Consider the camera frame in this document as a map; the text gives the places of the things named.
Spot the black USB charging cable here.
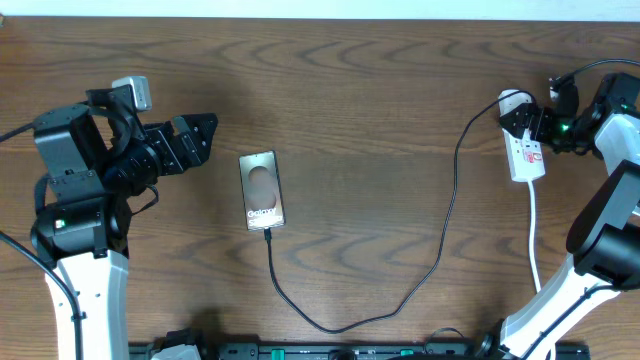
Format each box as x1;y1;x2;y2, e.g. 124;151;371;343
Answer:
263;89;536;335

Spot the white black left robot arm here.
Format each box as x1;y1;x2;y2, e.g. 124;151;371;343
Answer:
31;77;218;359

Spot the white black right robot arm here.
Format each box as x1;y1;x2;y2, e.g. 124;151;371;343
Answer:
475;72;639;359

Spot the white power strip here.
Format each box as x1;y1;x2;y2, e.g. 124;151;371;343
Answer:
503;130;545;183

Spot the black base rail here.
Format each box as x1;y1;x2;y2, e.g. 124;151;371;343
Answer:
128;341;591;360

